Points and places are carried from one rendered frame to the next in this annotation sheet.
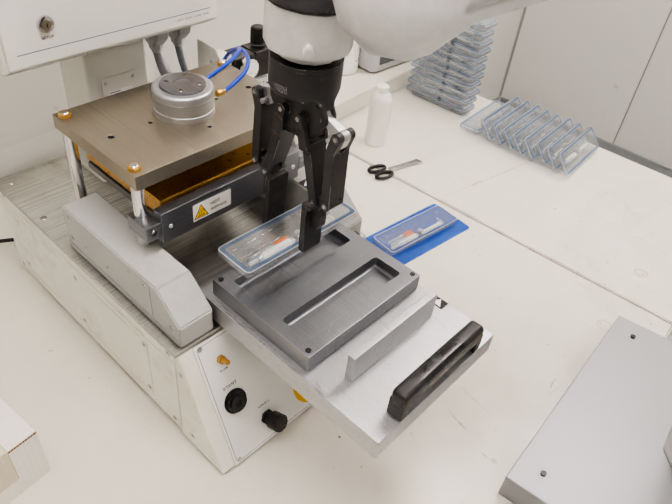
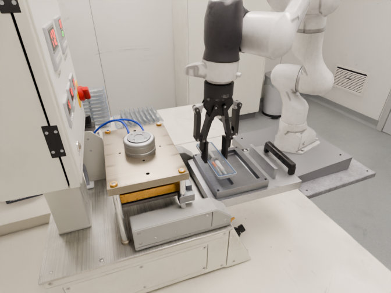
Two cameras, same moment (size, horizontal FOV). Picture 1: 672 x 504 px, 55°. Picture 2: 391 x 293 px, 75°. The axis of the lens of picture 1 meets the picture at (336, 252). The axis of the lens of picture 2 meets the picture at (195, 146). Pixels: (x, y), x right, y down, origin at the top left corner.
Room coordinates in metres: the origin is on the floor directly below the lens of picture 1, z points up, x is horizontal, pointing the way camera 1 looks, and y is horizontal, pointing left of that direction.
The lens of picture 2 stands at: (0.32, 0.62, 1.46)
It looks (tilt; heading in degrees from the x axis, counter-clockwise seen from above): 31 degrees down; 302
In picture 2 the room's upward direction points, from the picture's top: straight up
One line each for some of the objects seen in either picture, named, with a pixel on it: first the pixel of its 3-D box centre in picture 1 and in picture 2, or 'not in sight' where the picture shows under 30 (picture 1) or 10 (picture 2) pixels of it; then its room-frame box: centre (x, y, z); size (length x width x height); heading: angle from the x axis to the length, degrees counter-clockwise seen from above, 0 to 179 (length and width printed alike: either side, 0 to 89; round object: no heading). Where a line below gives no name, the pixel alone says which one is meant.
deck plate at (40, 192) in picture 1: (177, 209); (135, 204); (0.76, 0.25, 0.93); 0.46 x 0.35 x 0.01; 51
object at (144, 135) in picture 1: (183, 113); (128, 156); (0.77, 0.23, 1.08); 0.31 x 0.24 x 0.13; 141
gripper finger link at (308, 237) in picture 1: (311, 223); (224, 147); (0.59, 0.03, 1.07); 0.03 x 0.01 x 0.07; 141
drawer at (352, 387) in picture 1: (345, 311); (241, 169); (0.55, -0.02, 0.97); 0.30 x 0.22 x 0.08; 51
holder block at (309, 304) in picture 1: (318, 283); (228, 169); (0.58, 0.02, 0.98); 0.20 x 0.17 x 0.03; 141
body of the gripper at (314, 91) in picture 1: (303, 93); (217, 98); (0.61, 0.05, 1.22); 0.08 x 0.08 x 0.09
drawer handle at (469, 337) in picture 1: (438, 367); (278, 156); (0.46, -0.13, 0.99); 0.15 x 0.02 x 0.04; 141
